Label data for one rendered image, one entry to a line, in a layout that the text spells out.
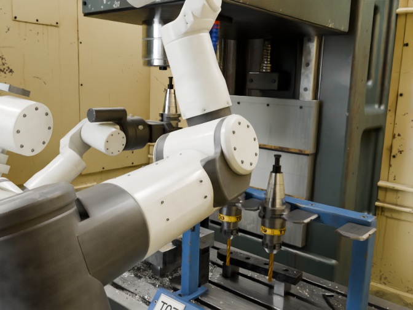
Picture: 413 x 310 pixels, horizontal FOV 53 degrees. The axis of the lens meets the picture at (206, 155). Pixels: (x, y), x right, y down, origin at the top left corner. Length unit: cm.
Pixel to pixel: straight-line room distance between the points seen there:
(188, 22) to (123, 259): 32
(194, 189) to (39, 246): 19
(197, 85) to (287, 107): 92
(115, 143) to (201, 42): 49
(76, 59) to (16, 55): 30
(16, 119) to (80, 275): 23
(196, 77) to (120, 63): 181
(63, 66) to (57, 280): 186
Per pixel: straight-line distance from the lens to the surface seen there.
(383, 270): 187
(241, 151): 52
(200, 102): 55
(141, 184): 42
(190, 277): 112
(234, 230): 92
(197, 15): 56
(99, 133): 100
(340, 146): 142
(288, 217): 81
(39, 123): 55
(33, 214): 33
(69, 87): 217
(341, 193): 145
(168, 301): 104
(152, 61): 113
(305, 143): 142
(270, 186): 83
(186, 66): 56
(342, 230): 78
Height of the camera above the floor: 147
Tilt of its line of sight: 10 degrees down
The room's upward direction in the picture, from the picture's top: 2 degrees clockwise
